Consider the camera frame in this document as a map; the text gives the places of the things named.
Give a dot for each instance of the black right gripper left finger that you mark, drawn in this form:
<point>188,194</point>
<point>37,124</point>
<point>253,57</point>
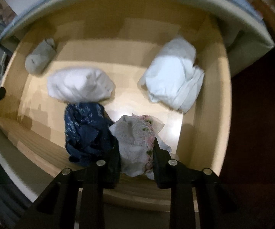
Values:
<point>103,173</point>

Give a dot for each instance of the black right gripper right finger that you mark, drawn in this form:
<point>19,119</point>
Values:
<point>170,174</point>

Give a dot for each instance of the white pink floral underwear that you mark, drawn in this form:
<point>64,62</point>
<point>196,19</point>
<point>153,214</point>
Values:
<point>136,136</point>

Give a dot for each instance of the grey underwear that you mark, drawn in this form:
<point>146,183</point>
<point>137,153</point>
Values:
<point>40,57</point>

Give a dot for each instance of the pale white garment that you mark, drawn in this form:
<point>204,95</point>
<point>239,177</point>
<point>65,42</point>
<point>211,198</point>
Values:
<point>172,77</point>

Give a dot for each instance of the wooden top drawer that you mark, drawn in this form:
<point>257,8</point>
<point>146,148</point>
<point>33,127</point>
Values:
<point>121,37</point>

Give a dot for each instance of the navy floral lace underwear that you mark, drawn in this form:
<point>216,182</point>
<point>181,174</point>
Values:
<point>87,133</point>

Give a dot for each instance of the white rolled underwear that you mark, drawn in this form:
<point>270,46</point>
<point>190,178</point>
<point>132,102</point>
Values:
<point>80,84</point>

